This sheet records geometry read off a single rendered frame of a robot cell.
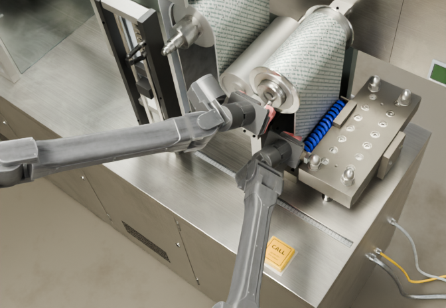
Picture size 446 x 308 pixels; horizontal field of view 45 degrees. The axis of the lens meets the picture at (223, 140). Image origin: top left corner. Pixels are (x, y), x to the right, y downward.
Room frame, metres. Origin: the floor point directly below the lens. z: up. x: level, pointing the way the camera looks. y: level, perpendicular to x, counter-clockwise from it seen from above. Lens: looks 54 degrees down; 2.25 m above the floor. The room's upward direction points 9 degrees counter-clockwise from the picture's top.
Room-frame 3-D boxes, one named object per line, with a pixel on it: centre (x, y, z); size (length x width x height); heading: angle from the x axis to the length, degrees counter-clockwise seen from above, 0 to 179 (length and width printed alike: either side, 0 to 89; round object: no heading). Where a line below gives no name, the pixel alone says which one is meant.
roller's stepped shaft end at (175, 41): (0.97, 0.09, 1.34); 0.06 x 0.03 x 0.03; 135
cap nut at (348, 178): (0.70, -0.31, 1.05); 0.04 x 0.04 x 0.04
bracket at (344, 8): (1.07, -0.35, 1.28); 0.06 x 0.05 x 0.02; 135
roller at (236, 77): (1.03, -0.15, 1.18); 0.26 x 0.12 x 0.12; 135
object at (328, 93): (0.90, -0.27, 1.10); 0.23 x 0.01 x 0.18; 135
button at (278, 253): (0.58, -0.10, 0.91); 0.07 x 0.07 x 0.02; 45
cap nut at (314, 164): (0.76, -0.23, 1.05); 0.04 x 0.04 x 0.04
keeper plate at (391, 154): (0.79, -0.46, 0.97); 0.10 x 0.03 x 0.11; 135
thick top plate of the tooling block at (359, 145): (0.84, -0.39, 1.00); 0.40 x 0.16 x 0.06; 135
